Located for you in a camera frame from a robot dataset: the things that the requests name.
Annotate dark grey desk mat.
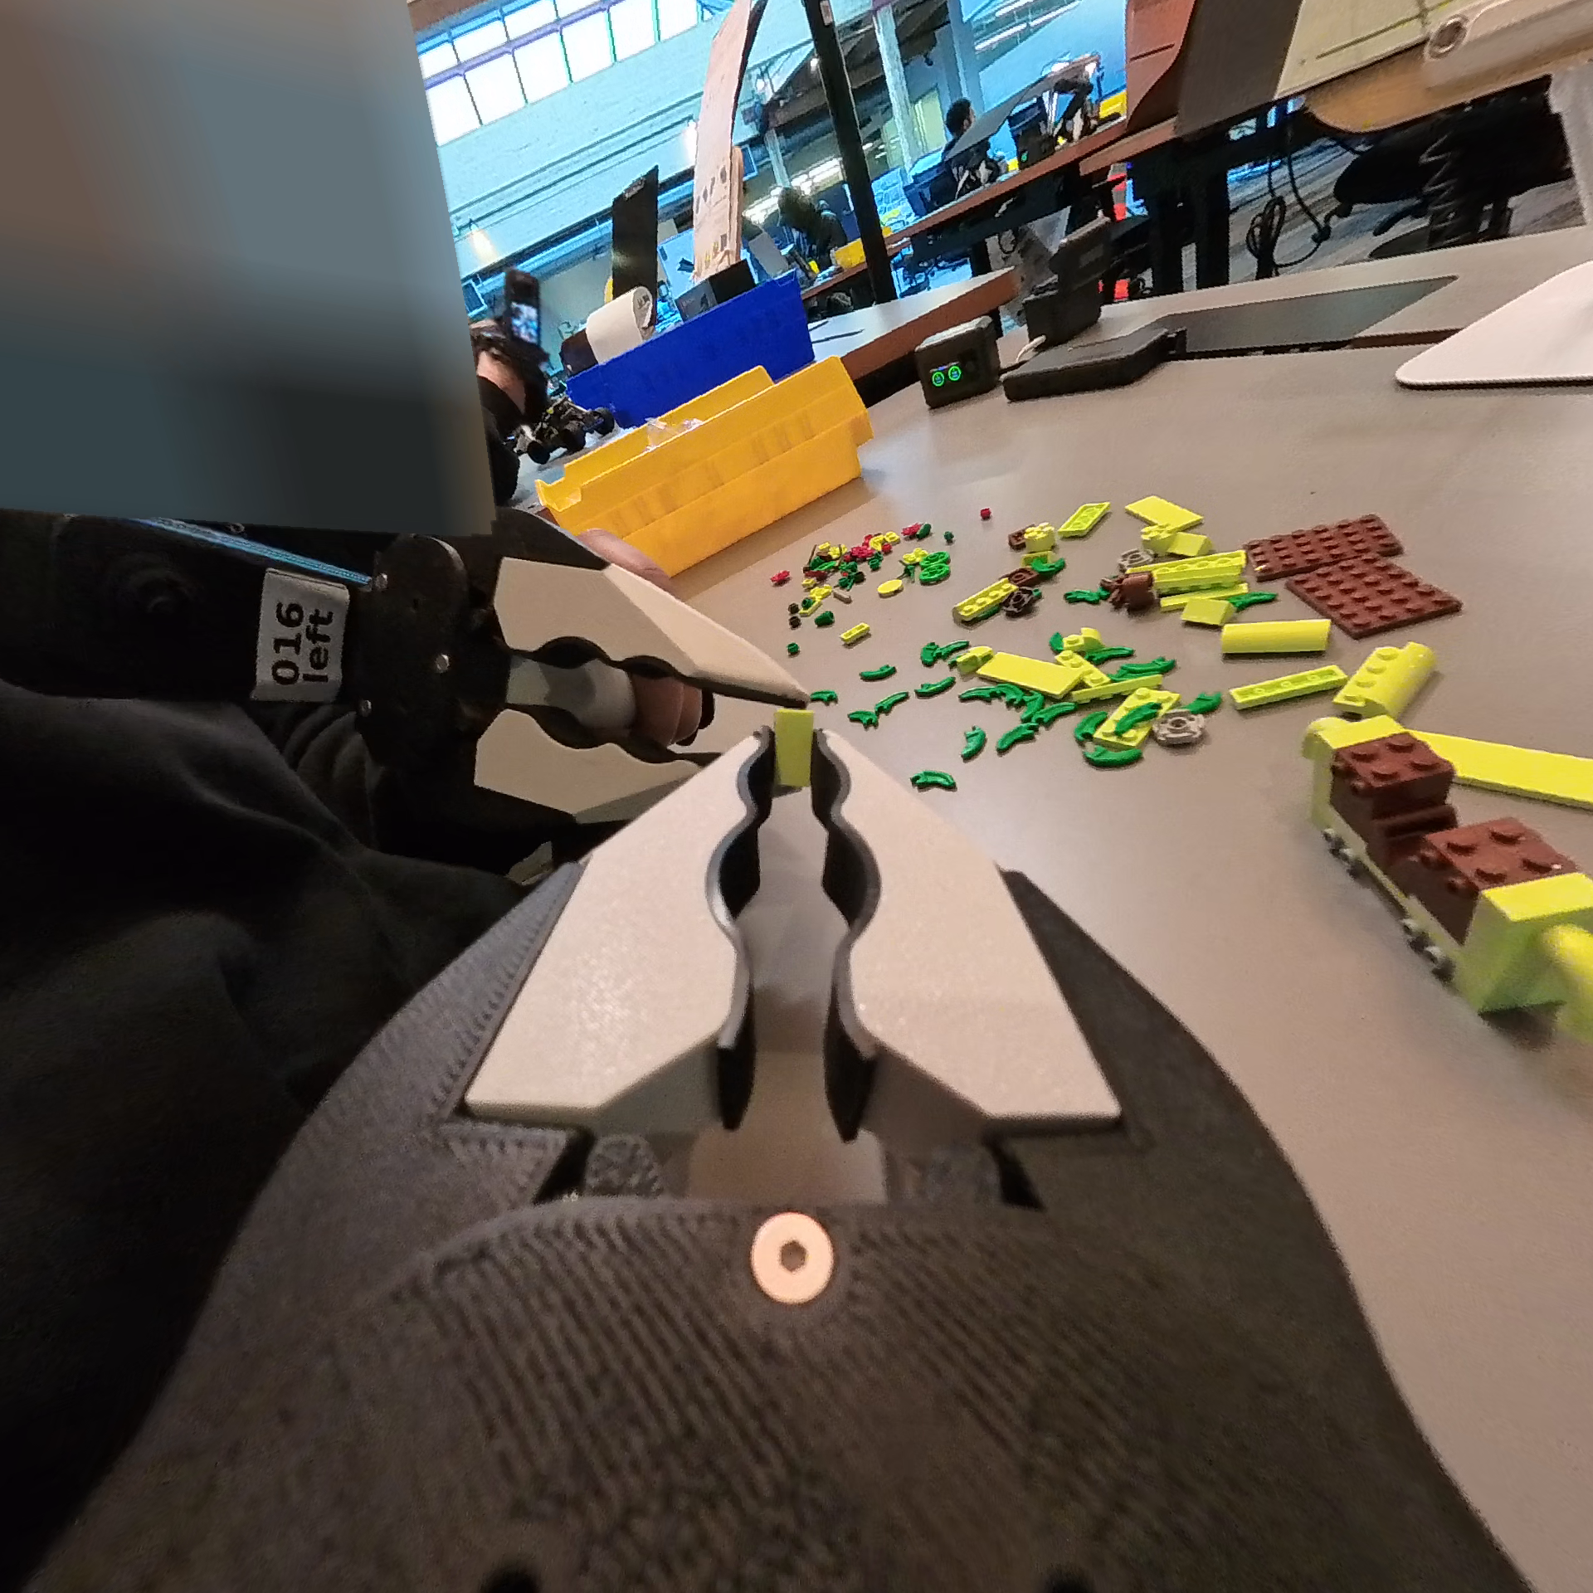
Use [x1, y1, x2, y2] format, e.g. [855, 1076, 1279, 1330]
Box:
[1120, 277, 1458, 361]

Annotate scattered lime bricks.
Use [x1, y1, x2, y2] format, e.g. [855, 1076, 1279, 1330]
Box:
[796, 495, 1593, 810]

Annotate blue plastic bin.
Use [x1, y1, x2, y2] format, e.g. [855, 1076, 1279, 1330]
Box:
[564, 271, 817, 431]

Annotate white paper roll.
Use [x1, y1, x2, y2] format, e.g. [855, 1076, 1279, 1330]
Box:
[583, 287, 657, 368]

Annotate black power bank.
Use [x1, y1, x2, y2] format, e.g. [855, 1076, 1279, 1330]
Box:
[1021, 222, 1114, 347]

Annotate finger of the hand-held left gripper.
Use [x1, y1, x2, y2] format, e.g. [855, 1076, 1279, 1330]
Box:
[494, 556, 813, 708]
[471, 704, 729, 829]

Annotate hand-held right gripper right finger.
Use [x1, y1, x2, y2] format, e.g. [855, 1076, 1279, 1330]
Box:
[809, 728, 1124, 1140]

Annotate black office chair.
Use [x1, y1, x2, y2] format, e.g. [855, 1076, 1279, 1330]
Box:
[1331, 112, 1569, 264]

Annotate lime and brown brick model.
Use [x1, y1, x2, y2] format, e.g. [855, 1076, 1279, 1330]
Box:
[1300, 715, 1593, 1041]

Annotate beige hanging banner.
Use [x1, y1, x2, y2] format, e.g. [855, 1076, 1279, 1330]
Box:
[690, 0, 773, 281]

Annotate person's left hand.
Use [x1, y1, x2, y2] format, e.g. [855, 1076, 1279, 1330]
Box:
[574, 529, 718, 749]

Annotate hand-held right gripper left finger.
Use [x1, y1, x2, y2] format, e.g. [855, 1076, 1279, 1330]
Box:
[462, 728, 773, 1129]

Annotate person's left forearm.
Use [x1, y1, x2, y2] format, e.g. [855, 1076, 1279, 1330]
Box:
[0, 677, 536, 897]

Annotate scattered green leaf pieces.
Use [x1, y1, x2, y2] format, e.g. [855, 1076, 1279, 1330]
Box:
[809, 548, 1276, 795]

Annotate black device with green display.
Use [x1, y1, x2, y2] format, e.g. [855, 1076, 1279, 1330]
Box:
[913, 317, 1002, 410]

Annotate black pillar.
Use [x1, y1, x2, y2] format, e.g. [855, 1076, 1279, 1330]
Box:
[801, 0, 900, 306]

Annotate yellow plastic bin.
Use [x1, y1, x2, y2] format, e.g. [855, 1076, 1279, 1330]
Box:
[534, 355, 872, 581]

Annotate white monitor stand base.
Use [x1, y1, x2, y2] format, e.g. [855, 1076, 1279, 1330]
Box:
[1393, 63, 1593, 387]

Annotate pile of tiny flower pieces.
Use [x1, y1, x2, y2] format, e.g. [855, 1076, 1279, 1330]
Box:
[769, 505, 997, 630]

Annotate brown studded plate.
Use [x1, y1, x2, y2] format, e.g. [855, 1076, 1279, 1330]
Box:
[1243, 512, 1405, 582]
[1287, 556, 1463, 639]

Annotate flat black box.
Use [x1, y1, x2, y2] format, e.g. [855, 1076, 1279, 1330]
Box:
[1001, 326, 1183, 402]

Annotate black and white toy car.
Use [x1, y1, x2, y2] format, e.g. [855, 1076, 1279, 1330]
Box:
[515, 398, 617, 465]

